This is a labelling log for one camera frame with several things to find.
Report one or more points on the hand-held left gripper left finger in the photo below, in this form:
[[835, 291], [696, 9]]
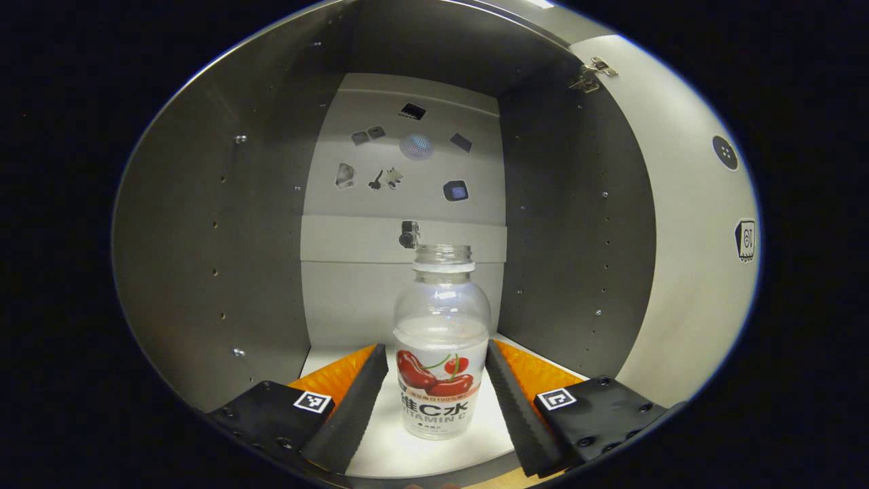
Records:
[[353, 414]]

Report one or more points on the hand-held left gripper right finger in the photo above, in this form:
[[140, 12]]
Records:
[[516, 421]]

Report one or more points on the clear bottle with red label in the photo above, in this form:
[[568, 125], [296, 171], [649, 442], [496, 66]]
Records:
[[441, 326]]

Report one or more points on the grey cabinet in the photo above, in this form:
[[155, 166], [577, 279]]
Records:
[[204, 238]]

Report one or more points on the metal door hinge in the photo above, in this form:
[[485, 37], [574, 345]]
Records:
[[592, 73]]

